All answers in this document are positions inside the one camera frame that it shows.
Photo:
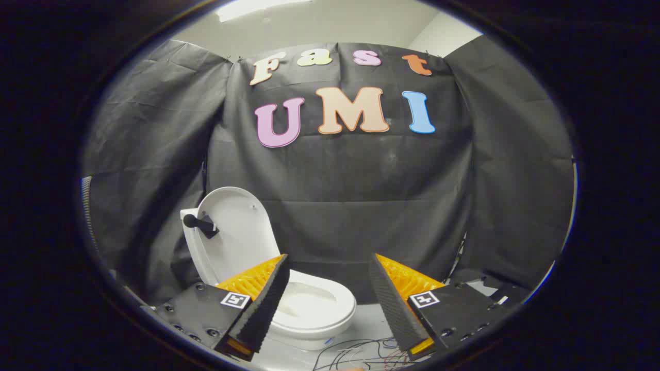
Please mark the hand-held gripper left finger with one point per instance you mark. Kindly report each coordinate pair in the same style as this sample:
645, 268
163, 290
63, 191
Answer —
263, 309

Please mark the white toilet bowl with seat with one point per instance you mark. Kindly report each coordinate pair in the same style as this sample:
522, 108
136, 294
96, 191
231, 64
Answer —
325, 304

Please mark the black box with white label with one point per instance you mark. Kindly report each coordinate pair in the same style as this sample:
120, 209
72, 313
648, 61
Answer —
510, 293

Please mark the black backdrop cloth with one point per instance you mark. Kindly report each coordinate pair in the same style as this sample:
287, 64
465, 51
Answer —
361, 180

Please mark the white toilet tank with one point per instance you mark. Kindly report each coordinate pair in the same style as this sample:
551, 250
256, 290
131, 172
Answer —
190, 242

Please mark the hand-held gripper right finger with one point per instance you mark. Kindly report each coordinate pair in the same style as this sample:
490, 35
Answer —
394, 309

